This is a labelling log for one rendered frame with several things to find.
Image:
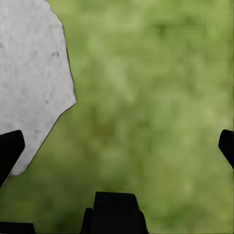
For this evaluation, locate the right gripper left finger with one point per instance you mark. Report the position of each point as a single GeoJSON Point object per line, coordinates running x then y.
{"type": "Point", "coordinates": [11, 146]}

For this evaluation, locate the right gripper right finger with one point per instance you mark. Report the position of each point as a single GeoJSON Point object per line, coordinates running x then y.
{"type": "Point", "coordinates": [226, 145]}

